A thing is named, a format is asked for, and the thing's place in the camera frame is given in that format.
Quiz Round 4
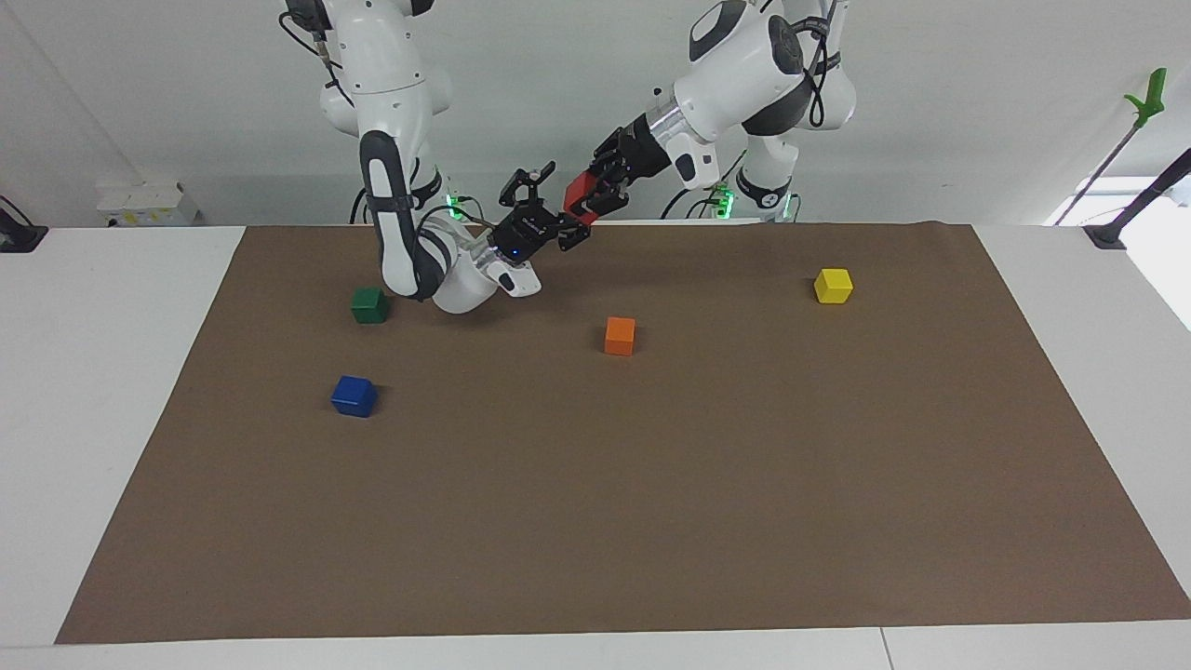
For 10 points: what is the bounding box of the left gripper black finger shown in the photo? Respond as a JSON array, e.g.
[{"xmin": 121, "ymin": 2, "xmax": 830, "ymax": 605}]
[
  {"xmin": 584, "ymin": 184, "xmax": 632, "ymax": 225},
  {"xmin": 586, "ymin": 156, "xmax": 630, "ymax": 193}
]

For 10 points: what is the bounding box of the red wooden block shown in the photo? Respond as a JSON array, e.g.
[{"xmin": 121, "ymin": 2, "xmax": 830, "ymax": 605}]
[{"xmin": 563, "ymin": 171, "xmax": 602, "ymax": 218}]

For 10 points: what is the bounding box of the blue wooden block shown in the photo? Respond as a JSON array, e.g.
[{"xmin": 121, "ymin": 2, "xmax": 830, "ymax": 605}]
[{"xmin": 330, "ymin": 375, "xmax": 380, "ymax": 419}]

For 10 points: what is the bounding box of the brown paper table mat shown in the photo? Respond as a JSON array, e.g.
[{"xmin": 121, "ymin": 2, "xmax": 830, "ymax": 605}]
[{"xmin": 54, "ymin": 221, "xmax": 1191, "ymax": 646}]

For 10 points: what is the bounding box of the white box with yellow label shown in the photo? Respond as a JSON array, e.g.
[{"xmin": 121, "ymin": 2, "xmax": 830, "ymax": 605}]
[{"xmin": 96, "ymin": 180, "xmax": 201, "ymax": 230}]

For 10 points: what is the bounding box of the black pole with base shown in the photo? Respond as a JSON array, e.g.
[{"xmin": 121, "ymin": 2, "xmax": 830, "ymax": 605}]
[{"xmin": 1083, "ymin": 147, "xmax": 1191, "ymax": 250}]

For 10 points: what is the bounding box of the green-tipped grey stick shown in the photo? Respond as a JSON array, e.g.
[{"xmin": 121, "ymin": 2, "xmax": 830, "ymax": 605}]
[{"xmin": 1056, "ymin": 67, "xmax": 1169, "ymax": 227}]

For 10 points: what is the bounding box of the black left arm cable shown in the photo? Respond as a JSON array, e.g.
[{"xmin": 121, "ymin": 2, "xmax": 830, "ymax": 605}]
[{"xmin": 780, "ymin": 0, "xmax": 852, "ymax": 128}]

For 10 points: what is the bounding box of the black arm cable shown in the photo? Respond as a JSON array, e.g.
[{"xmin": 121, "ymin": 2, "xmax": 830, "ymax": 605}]
[
  {"xmin": 278, "ymin": 9, "xmax": 494, "ymax": 235},
  {"xmin": 780, "ymin": 0, "xmax": 852, "ymax": 128}
]

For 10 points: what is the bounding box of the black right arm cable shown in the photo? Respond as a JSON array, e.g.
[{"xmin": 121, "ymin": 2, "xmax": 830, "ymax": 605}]
[{"xmin": 278, "ymin": 9, "xmax": 494, "ymax": 235}]

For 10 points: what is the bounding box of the black clamp mount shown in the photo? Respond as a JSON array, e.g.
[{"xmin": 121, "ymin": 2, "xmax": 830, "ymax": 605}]
[{"xmin": 0, "ymin": 195, "xmax": 49, "ymax": 254}]

